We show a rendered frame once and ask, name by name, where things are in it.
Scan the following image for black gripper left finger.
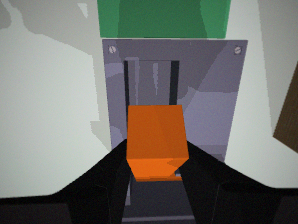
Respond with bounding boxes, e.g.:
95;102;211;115
0;139;131;224

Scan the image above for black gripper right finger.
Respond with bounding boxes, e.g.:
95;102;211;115
179;141;298;224

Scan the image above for orange l-shaped part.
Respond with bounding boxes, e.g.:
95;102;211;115
126;105;189;182

